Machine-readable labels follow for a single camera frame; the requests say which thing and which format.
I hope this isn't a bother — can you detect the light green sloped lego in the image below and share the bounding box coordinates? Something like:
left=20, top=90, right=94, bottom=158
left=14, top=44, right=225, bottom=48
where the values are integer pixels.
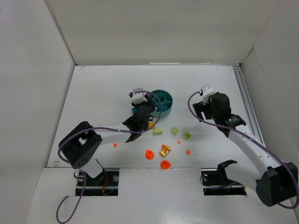
left=153, top=128, right=163, bottom=135

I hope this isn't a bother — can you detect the teal divided round container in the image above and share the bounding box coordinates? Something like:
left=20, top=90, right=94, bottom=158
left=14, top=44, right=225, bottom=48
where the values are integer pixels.
left=151, top=90, right=173, bottom=119

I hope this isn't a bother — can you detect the light green small lego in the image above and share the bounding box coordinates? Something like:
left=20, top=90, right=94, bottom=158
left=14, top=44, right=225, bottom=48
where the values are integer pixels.
left=171, top=127, right=179, bottom=135

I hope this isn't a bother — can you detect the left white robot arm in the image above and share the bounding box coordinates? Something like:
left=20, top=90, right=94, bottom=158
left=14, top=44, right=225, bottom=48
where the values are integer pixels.
left=58, top=95, right=155, bottom=182

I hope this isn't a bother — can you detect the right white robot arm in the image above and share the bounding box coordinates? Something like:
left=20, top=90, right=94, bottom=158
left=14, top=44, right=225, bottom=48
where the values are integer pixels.
left=188, top=88, right=299, bottom=207

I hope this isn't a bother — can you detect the orange round lego left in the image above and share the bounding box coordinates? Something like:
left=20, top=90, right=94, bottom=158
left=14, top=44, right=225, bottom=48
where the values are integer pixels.
left=145, top=149, right=155, bottom=160

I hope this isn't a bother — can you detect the orange round lego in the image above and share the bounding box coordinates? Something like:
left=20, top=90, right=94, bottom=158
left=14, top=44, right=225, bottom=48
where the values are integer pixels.
left=160, top=160, right=172, bottom=170
left=145, top=149, right=155, bottom=160

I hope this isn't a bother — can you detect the golden yellow curved lego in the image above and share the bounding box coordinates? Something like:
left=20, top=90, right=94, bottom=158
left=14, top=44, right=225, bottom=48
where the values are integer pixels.
left=159, top=145, right=172, bottom=158

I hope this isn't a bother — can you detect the light green square lego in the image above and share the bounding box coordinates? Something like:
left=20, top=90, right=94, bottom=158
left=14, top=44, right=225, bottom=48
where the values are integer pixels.
left=183, top=132, right=192, bottom=140

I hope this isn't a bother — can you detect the orange round lego lower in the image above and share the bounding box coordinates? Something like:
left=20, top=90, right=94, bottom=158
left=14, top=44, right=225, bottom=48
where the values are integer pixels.
left=160, top=160, right=172, bottom=170

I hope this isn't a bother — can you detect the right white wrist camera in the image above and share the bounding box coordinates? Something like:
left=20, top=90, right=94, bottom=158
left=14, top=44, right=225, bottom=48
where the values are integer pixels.
left=200, top=84, right=214, bottom=105

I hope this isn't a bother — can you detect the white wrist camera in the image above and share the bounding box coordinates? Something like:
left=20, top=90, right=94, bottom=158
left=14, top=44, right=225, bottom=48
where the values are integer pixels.
left=200, top=84, right=214, bottom=105
left=129, top=88, right=147, bottom=105

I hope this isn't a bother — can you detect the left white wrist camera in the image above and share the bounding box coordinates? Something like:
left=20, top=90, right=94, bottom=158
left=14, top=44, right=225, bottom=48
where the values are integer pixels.
left=129, top=88, right=147, bottom=105

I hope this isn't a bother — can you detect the aluminium rail right edge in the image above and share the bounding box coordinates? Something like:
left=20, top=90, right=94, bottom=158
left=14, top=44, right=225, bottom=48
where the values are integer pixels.
left=233, top=66, right=265, bottom=145

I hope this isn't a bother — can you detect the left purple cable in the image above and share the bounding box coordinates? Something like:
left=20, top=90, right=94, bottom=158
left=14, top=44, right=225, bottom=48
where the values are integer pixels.
left=56, top=91, right=162, bottom=224

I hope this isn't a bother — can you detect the purple cable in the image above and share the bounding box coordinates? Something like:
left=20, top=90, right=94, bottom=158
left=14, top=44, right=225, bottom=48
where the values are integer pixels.
left=187, top=90, right=299, bottom=210
left=56, top=91, right=162, bottom=224

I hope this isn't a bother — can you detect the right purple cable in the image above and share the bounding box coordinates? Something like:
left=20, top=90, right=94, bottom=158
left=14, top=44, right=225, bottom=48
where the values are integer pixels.
left=187, top=90, right=299, bottom=210

